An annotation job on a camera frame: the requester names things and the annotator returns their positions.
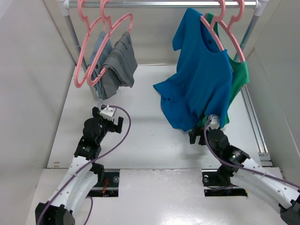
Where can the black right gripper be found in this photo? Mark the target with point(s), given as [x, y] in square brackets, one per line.
[197, 131]

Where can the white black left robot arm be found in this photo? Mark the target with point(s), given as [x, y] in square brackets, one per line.
[84, 173]

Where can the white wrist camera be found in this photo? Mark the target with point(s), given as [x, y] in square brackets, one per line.
[214, 122]
[107, 112]

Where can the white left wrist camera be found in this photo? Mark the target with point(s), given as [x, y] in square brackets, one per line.
[107, 112]

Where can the blue t shirt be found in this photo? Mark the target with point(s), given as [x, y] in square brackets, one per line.
[202, 83]

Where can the green tank top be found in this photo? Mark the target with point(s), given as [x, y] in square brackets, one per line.
[240, 76]

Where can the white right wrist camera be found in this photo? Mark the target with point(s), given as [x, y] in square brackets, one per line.
[214, 122]

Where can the grey pleated skirt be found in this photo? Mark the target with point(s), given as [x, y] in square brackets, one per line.
[120, 67]

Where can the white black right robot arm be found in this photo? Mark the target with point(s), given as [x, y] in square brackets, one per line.
[239, 169]

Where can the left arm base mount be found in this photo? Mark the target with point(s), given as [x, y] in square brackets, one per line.
[108, 186]

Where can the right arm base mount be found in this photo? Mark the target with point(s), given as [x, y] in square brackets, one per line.
[217, 185]

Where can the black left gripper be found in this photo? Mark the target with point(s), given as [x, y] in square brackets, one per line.
[113, 127]

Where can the metal clothes rack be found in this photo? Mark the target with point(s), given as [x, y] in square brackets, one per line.
[154, 26]

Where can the pink hanger with grey clothes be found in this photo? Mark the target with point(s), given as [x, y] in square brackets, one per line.
[111, 29]

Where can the light blue garment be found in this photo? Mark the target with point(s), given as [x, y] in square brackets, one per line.
[103, 56]

